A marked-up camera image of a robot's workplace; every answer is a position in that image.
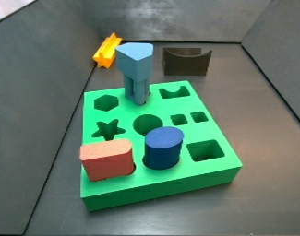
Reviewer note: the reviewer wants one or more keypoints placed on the red rounded block peg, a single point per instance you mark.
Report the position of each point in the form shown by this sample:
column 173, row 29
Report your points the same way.
column 108, row 159

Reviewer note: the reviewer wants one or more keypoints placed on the green shape sorter board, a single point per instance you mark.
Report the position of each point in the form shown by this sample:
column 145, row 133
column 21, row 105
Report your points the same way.
column 208, row 163

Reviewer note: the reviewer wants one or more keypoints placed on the dark blue cylinder peg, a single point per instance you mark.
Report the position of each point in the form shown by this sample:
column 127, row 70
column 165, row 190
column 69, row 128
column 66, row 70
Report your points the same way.
column 163, row 147

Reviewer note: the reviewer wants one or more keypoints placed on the yellow star-shaped bar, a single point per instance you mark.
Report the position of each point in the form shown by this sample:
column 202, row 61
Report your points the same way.
column 105, row 55

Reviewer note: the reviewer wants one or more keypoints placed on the light blue rounded-triangle peg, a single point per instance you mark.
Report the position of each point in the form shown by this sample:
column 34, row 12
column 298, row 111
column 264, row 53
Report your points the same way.
column 135, row 64

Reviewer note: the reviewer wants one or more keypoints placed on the black curved fixture stand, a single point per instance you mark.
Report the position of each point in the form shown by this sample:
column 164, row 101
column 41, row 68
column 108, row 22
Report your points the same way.
column 185, row 61

